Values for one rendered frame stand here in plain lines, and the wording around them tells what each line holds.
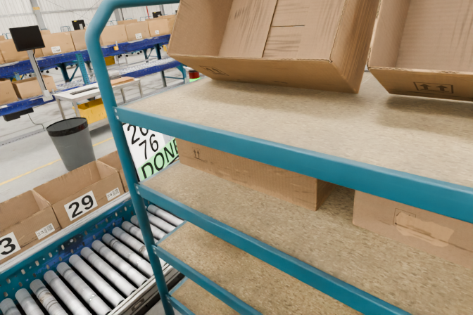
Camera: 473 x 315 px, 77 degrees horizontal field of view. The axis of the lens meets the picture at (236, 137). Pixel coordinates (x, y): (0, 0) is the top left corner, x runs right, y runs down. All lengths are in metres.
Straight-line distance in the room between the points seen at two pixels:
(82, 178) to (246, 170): 1.68
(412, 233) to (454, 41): 0.32
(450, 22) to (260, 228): 0.48
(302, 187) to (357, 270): 0.17
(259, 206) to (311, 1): 0.47
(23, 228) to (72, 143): 2.77
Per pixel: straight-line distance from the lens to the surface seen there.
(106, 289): 1.70
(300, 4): 0.77
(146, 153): 1.31
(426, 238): 0.57
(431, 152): 0.42
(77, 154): 4.62
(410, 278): 0.54
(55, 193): 2.19
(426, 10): 0.66
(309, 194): 0.60
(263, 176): 0.64
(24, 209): 2.17
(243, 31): 0.82
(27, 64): 6.37
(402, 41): 0.65
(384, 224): 0.57
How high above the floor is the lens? 1.92
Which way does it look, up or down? 24 degrees down
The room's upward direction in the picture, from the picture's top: 6 degrees counter-clockwise
